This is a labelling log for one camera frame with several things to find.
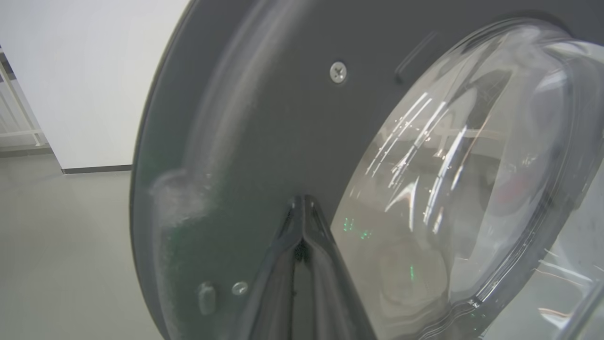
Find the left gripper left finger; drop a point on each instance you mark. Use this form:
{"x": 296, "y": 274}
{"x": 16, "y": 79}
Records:
{"x": 273, "y": 293}

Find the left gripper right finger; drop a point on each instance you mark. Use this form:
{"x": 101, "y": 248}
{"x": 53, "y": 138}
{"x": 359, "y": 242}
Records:
{"x": 335, "y": 293}

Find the washing machine door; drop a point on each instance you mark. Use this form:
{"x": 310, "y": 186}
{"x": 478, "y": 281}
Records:
{"x": 283, "y": 118}

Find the white metal railing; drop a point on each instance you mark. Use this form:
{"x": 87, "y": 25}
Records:
{"x": 19, "y": 108}

